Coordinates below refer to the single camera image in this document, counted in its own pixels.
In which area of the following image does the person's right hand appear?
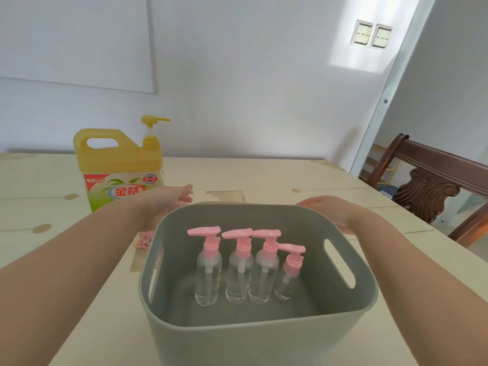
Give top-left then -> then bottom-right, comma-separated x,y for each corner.
295,195 -> 367,235

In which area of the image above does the dark wooden chair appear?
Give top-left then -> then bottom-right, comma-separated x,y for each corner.
368,134 -> 488,248

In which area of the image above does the small clear plastic bottle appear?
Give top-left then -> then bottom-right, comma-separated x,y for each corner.
248,252 -> 280,306
194,253 -> 223,308
273,268 -> 302,303
225,254 -> 254,304

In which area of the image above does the grey-green plastic basket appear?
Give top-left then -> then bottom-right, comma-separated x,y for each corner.
138,203 -> 379,366

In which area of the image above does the white wall board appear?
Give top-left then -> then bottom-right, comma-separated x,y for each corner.
0,0 -> 157,94

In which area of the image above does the white wall switch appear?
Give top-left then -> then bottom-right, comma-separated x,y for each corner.
350,19 -> 374,46
370,23 -> 393,49

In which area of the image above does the pink textured cloth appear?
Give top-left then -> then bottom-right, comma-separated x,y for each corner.
134,199 -> 190,251

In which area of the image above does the white door frame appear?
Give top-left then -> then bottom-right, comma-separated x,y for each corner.
350,0 -> 437,176

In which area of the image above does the person's left forearm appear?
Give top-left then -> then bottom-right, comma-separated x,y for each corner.
0,198 -> 153,366

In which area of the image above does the person's left hand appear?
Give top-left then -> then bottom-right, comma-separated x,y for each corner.
143,184 -> 193,230

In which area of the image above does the pale yellow wooden rack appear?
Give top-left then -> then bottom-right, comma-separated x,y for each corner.
360,144 -> 401,187

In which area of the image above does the yellow detergent jug with pump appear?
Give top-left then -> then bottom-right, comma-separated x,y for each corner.
73,115 -> 171,213

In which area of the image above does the person's right forearm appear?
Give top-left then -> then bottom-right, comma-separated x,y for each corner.
350,209 -> 488,366

